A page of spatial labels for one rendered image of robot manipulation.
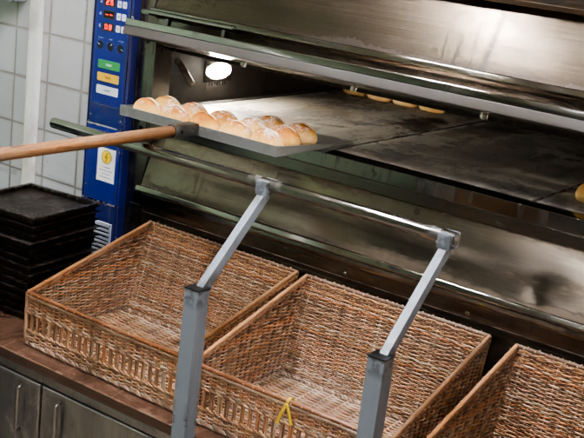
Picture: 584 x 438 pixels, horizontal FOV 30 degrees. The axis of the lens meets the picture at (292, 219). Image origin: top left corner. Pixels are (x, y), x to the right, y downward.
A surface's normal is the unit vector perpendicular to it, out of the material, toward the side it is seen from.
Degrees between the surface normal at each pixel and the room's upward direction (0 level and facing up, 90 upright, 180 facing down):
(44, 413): 90
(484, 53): 70
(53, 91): 90
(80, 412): 91
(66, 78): 90
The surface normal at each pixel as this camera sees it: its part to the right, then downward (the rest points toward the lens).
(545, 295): -0.47, -0.20
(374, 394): -0.58, 0.15
